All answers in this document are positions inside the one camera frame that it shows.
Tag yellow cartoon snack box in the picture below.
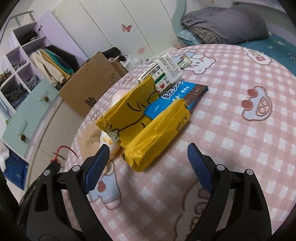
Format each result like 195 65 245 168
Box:
96 77 191 172

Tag blue snack wrapper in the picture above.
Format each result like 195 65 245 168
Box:
144 81 208 120

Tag blue plastic package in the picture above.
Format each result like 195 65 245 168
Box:
4 150 29 190

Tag beige lower cabinet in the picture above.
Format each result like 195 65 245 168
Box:
25 97 83 190

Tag beige cloth scrap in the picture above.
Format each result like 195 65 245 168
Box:
78 125 102 161

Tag teal drawer unit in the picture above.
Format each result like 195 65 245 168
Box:
2 78 58 159

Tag pink checkered tablecloth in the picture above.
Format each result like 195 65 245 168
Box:
61 44 296 241

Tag tall brown cardboard box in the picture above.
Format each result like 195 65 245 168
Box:
59 52 127 117

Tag hanging beige jacket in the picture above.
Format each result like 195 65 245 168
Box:
29 49 70 87

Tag white medicine box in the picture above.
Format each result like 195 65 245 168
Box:
138 53 183 94

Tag purple open shelf wardrobe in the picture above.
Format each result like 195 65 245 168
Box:
1 11 87 115

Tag white plastic bag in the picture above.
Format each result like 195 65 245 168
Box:
121 55 142 72

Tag teal bed mattress cover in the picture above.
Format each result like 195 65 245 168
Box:
238 33 295 75

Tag checked pillow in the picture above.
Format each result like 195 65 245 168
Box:
177 27 220 46

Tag grey folded duvet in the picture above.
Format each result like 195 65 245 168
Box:
181 5 269 45

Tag white sliding wardrobe doors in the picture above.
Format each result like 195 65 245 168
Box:
52 1 180 60

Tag grey metal stair handrail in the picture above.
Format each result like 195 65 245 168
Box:
0 11 36 43

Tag teal bunk bed frame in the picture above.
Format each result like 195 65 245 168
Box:
171 0 187 35

